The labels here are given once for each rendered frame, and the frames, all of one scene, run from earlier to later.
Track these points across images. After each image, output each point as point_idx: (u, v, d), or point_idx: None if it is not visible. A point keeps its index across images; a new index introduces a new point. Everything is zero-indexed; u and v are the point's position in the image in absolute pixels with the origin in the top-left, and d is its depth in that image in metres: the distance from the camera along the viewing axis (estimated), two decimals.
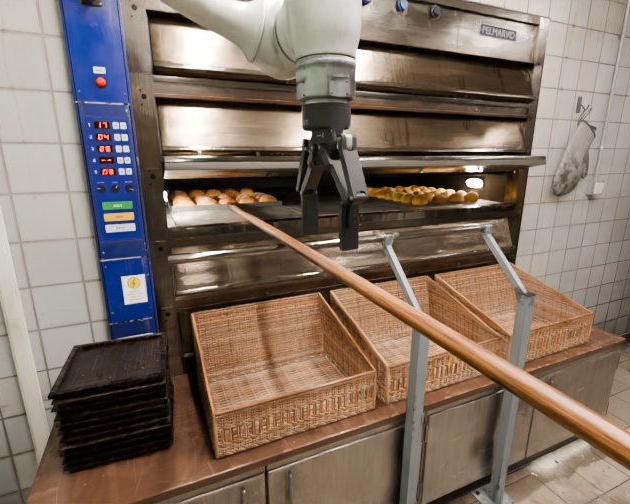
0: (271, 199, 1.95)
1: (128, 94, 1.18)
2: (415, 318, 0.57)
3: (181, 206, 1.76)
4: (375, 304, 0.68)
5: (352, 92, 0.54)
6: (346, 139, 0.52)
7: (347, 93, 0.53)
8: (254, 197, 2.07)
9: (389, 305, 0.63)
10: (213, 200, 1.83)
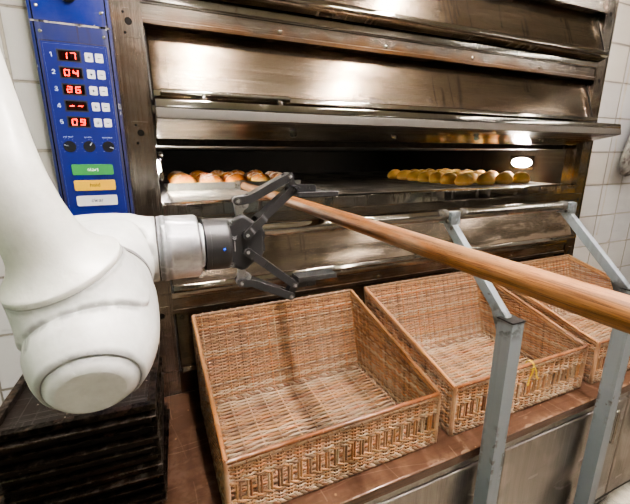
0: None
1: (105, 14, 0.86)
2: None
3: (179, 184, 1.44)
4: (544, 301, 0.36)
5: (197, 275, 0.52)
6: (240, 283, 0.58)
7: (198, 276, 0.53)
8: None
9: (598, 303, 0.31)
10: (218, 177, 1.51)
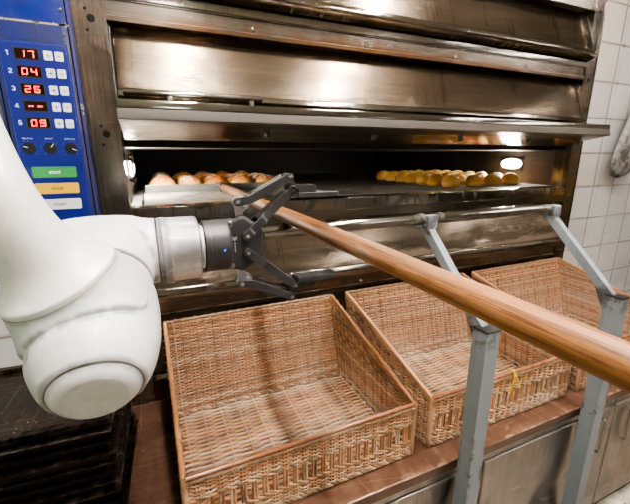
0: (271, 179, 1.59)
1: (65, 10, 0.82)
2: None
3: (157, 186, 1.40)
4: (486, 321, 0.32)
5: (197, 276, 0.52)
6: (241, 284, 0.58)
7: (198, 277, 0.53)
8: None
9: (537, 328, 0.28)
10: (198, 179, 1.48)
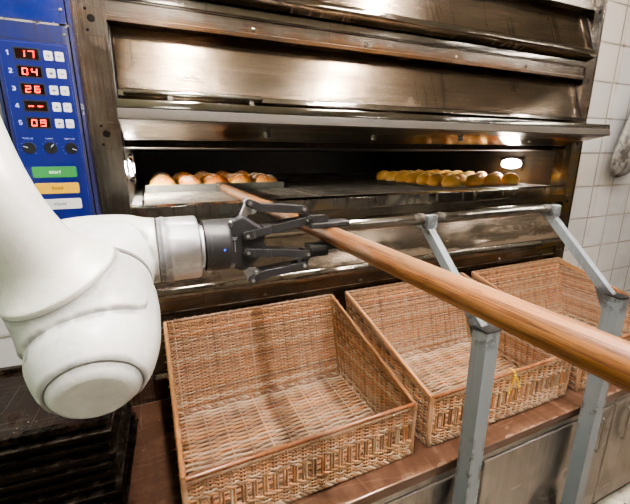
0: (271, 179, 1.59)
1: (65, 11, 0.82)
2: None
3: (157, 185, 1.40)
4: (485, 321, 0.32)
5: (197, 276, 0.52)
6: (253, 279, 0.58)
7: (198, 277, 0.53)
8: None
9: (536, 327, 0.28)
10: (198, 179, 1.48)
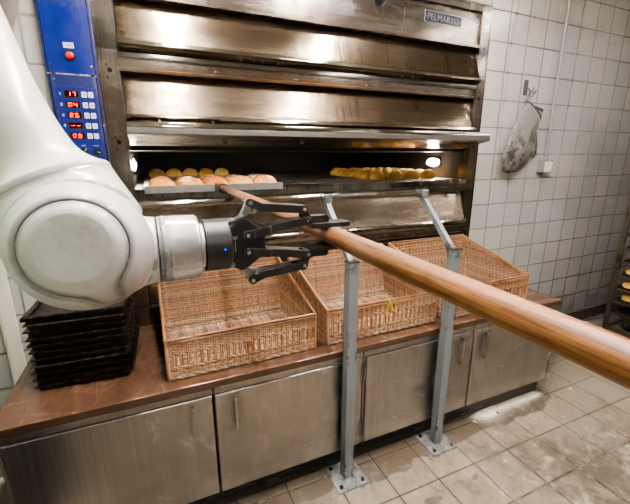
0: (270, 180, 1.59)
1: (94, 67, 1.34)
2: None
3: (156, 186, 1.40)
4: (486, 320, 0.33)
5: (197, 276, 0.52)
6: (253, 279, 0.58)
7: (198, 276, 0.53)
8: None
9: (537, 325, 0.28)
10: (197, 180, 1.48)
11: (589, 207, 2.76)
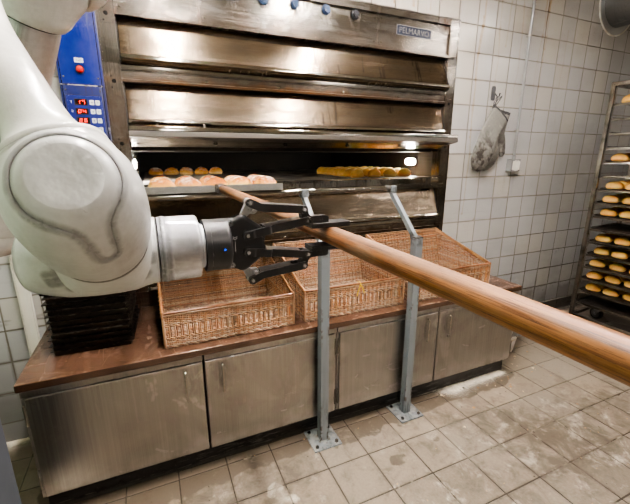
0: (270, 181, 1.60)
1: (101, 78, 1.55)
2: None
3: (156, 187, 1.40)
4: (486, 318, 0.33)
5: (197, 276, 0.52)
6: (253, 279, 0.58)
7: (198, 277, 0.53)
8: None
9: (537, 323, 0.28)
10: (197, 180, 1.49)
11: (558, 203, 2.97)
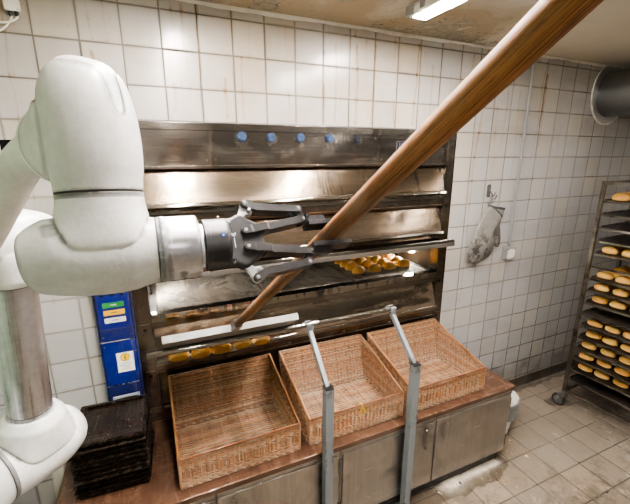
0: None
1: None
2: None
3: (173, 335, 1.40)
4: (467, 106, 0.32)
5: (197, 266, 0.50)
6: (259, 281, 0.55)
7: (199, 272, 0.51)
8: (254, 337, 1.97)
9: (500, 45, 0.28)
10: None
11: (552, 280, 3.08)
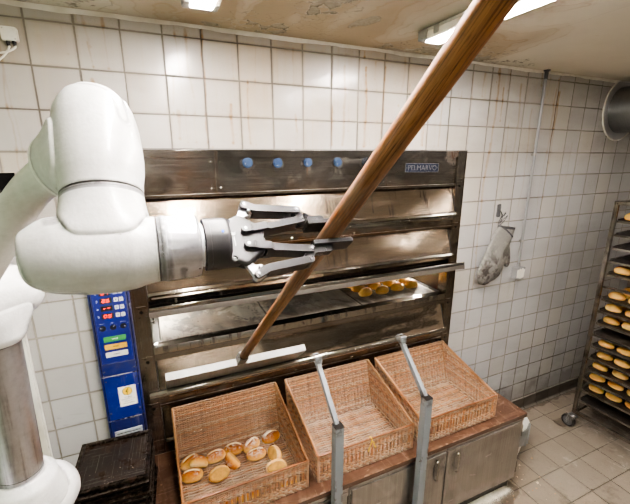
0: None
1: None
2: None
3: (177, 371, 1.36)
4: (449, 68, 0.33)
5: (197, 262, 0.49)
6: (260, 280, 0.54)
7: (199, 269, 0.50)
8: (284, 484, 1.69)
9: (473, 1, 0.30)
10: None
11: (561, 298, 3.02)
